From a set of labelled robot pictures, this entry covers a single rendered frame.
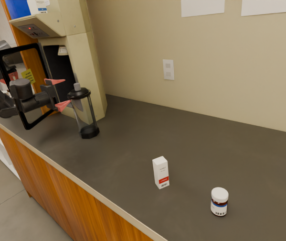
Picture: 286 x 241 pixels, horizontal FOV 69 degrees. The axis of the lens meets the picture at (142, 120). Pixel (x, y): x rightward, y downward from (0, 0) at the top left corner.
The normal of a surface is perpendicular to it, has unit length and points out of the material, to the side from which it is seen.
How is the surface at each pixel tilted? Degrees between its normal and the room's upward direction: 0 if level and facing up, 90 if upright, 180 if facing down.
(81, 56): 90
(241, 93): 90
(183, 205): 0
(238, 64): 90
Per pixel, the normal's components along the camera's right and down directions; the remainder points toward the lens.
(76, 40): 0.75, 0.22
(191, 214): -0.14, -0.89
